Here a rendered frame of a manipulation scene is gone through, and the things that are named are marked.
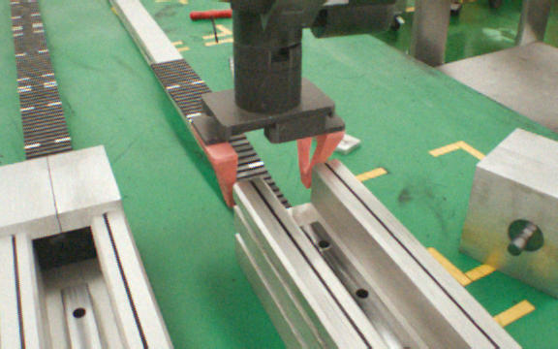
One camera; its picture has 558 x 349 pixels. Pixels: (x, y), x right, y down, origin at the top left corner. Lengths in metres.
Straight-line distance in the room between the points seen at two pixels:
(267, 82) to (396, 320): 0.21
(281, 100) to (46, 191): 0.20
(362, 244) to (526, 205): 0.14
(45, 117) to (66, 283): 0.32
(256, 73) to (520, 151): 0.24
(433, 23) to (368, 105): 1.58
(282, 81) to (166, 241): 0.20
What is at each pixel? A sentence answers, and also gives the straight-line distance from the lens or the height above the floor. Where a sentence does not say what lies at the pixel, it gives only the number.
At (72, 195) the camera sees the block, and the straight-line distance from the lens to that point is 0.48.
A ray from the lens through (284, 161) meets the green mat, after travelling 0.68.
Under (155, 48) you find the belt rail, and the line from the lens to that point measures 0.93.
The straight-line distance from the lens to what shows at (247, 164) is 0.64.
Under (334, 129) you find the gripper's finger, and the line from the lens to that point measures 0.51.
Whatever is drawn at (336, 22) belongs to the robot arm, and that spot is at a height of 0.99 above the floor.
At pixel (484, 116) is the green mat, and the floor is 0.78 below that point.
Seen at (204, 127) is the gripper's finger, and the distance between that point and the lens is 0.51.
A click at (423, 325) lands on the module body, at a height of 0.84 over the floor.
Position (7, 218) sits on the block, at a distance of 0.48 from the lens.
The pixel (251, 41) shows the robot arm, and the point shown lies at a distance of 0.46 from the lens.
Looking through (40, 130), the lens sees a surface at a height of 0.81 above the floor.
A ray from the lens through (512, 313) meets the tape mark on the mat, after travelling 0.53.
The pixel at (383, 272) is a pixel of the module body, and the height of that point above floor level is 0.84.
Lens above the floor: 1.14
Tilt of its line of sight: 33 degrees down
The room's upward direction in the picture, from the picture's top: straight up
